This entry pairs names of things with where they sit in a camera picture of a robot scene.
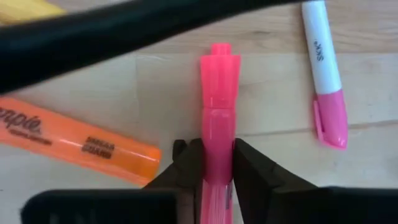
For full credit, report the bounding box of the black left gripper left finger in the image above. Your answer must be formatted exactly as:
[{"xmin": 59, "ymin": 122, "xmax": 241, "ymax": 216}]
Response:
[{"xmin": 144, "ymin": 139, "xmax": 205, "ymax": 224}]

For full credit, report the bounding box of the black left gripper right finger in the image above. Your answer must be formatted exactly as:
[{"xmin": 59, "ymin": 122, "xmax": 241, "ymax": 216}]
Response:
[{"xmin": 233, "ymin": 139, "xmax": 318, "ymax": 224}]

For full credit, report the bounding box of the pink highlighter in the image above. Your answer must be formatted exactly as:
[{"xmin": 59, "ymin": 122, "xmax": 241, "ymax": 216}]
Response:
[{"xmin": 198, "ymin": 42, "xmax": 242, "ymax": 224}]

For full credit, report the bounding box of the orange highlighter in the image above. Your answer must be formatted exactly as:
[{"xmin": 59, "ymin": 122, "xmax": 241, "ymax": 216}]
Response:
[{"xmin": 0, "ymin": 96, "xmax": 162, "ymax": 187}]

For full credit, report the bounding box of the pink cap white marker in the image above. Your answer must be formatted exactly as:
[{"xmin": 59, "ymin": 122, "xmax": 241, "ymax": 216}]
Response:
[{"xmin": 300, "ymin": 0, "xmax": 349, "ymax": 151}]

